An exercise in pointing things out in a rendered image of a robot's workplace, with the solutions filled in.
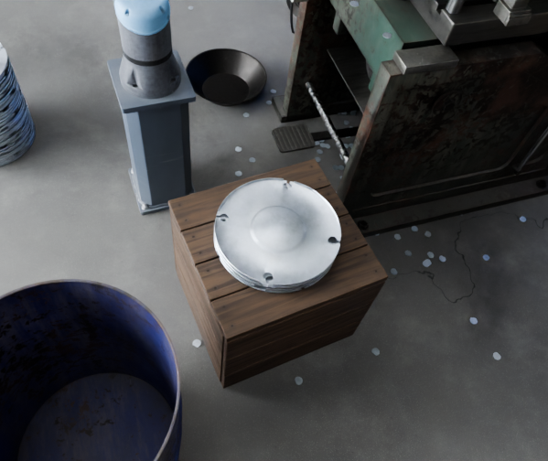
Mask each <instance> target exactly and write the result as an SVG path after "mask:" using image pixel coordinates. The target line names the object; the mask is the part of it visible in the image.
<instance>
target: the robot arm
mask: <svg viewBox="0 0 548 461"><path fill-rule="evenodd" d="M113 4H114V8H115V12H116V16H117V20H118V25H119V30H120V36H121V41H122V47H123V57H122V62H121V66H120V70H119V75H120V81H121V84H122V86H123V87H124V89H125V90H126V91H128V92H129V93H131V94H132V95H134V96H136V97H139V98H144V99H157V98H162V97H165V96H167V95H169V94H171V93H172V92H174V91H175V90H176V89H177V88H178V86H179V84H180V82H181V72H180V67H179V66H178V63H177V60H176V58H175V56H174V54H173V52H172V40H171V26H170V4H169V1H168V0H113Z"/></svg>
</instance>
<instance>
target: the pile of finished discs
mask: <svg viewBox="0 0 548 461"><path fill-rule="evenodd" d="M286 181H287V180H284V179H283V178H262V179H257V180H254V181H251V182H248V183H246V184H243V185H241V186H239V187H238V188H236V189H234V190H233V191H232V192H231V193H230V194H229V195H228V196H227V197H226V198H225V199H224V200H223V201H222V203H221V204H220V207H219V209H218V213H217V216H216V219H215V224H214V244H215V249H216V252H217V254H218V255H219V256H220V261H221V263H222V264H223V266H224V267H225V268H226V269H227V271H228V272H229V273H230V274H231V275H232V276H234V277H235V278H236V279H237V280H239V281H240V282H242V283H243V284H246V285H248V286H250V287H252V288H254V289H257V290H260V291H264V292H268V293H278V294H281V293H291V292H295V291H299V290H302V289H301V288H303V287H305V288H307V287H309V286H310V285H312V284H315V283H316V282H317V281H319V280H320V279H321V278H322V277H323V276H324V275H325V274H326V273H327V272H328V270H329V269H330V267H331V266H332V264H333V262H334V261H335V259H336V256H337V254H338V250H339V246H340V243H339V241H340V237H341V228H340V224H339V220H338V216H337V214H336V212H335V210H334V209H333V208H332V207H331V205H330V204H329V203H328V202H327V200H326V199H325V198H323V197H322V196H321V195H320V194H319V193H318V192H316V191H315V190H314V189H313V188H310V187H308V186H306V185H304V184H302V183H299V182H296V181H294V182H291V181H290V183H289V184H287V183H286Z"/></svg>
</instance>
